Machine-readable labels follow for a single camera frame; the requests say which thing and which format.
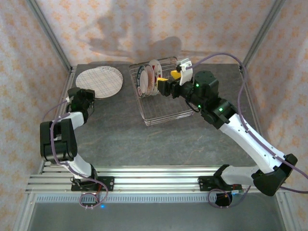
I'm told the white fruit print plate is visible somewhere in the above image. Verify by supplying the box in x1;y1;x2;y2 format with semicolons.
148;59;165;95

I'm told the white plaid line plate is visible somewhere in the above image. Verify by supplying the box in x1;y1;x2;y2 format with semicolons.
76;67;122;98

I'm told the dark rim plate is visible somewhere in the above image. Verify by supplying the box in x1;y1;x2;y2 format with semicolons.
136;65;148;97

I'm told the orange patterned fabric backdrop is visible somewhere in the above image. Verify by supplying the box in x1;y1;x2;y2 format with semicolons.
0;0;308;231

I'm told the grey metal panel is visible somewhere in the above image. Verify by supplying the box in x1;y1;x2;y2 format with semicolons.
25;202;286;231

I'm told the wire dish rack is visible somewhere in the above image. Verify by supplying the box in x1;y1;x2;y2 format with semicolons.
128;56;201;127

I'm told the thin black right gripper wire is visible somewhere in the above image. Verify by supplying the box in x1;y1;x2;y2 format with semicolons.
184;98;201;114

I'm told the aluminium table side rail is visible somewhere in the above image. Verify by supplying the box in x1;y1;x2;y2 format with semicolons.
239;64;263;132
38;66;77;174

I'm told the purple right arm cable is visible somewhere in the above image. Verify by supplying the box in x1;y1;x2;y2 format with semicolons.
191;52;308;209

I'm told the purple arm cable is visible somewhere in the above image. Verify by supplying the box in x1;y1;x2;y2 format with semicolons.
42;100;109;209
191;52;308;209

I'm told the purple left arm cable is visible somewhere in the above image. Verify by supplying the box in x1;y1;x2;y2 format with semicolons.
42;100;109;209

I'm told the aluminium frame post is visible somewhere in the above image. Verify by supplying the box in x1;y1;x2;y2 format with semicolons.
240;0;287;71
26;0;73;73

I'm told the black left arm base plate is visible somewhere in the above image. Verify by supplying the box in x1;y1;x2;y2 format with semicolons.
71;176;115;193

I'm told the aluminium mounting rail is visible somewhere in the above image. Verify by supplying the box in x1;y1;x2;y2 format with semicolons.
25;165;289;193

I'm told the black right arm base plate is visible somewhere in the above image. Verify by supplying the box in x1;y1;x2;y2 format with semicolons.
197;176;243;193

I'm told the grey slotted cable duct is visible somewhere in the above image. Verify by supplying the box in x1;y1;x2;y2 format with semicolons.
35;194;281;203

